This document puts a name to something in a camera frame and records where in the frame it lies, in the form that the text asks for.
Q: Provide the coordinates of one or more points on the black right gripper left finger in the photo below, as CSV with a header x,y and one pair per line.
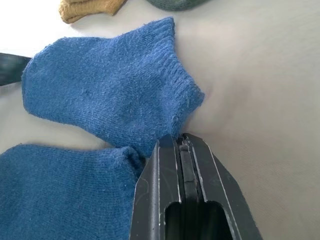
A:
x,y
155,190

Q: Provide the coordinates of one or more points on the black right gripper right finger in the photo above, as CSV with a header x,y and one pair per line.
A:
x,y
220,190

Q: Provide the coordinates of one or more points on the blue knitted sock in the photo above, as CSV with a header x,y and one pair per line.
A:
x,y
110,92
62,192

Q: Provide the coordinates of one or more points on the grey-green sock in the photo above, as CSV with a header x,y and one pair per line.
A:
x,y
175,3

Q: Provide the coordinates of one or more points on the mustard yellow sock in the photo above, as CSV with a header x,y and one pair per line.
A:
x,y
87,8

